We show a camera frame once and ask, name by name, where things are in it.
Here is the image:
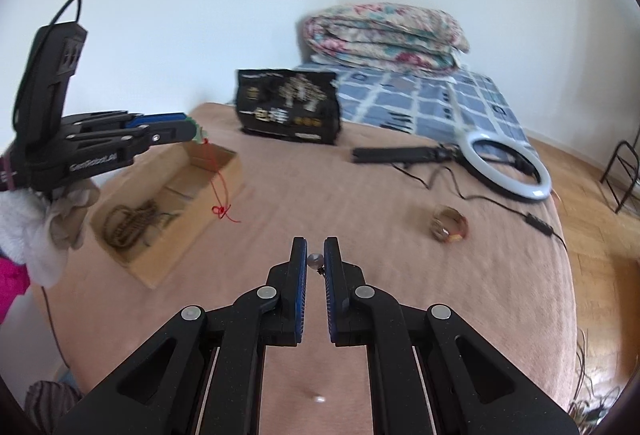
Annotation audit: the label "black ring light cable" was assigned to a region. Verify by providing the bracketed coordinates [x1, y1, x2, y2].
[395, 162, 571, 251]

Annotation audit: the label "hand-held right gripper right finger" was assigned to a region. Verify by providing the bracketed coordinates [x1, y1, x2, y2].
[322, 236, 581, 435]

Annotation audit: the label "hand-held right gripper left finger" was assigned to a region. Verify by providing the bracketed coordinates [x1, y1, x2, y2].
[52, 236, 308, 435]

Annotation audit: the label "tangle of floor cables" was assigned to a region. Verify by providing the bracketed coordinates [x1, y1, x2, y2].
[565, 330, 631, 431]

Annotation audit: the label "black folded tripod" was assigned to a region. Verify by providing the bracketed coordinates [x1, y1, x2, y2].
[351, 142, 463, 166]

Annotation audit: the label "blue patterned bedsheet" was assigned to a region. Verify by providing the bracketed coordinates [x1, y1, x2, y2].
[292, 62, 528, 146]

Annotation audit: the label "white ring light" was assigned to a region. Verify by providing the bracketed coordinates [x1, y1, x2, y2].
[460, 127, 553, 202]

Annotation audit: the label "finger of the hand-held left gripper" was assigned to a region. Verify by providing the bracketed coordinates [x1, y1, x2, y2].
[67, 121, 197, 156]
[62, 111, 193, 130]

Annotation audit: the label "black metal clothes rack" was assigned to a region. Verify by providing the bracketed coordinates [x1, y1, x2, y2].
[600, 140, 640, 214]

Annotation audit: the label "person's left hand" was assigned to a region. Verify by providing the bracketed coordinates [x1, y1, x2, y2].
[0, 177, 101, 288]

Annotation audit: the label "person's striped pants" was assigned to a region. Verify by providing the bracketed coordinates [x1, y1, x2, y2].
[24, 380, 83, 435]

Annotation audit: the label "pink blanket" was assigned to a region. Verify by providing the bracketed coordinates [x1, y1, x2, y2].
[32, 102, 573, 435]

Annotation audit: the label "cardboard box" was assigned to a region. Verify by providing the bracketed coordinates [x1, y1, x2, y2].
[89, 142, 245, 290]

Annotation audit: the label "folded floral quilt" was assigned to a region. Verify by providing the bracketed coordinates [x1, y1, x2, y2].
[301, 3, 471, 76]

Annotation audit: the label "black box with Chinese text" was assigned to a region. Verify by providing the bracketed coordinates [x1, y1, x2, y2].
[236, 68, 342, 146]

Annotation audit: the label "brown bead necklace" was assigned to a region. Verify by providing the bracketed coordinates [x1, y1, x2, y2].
[102, 199, 173, 250]

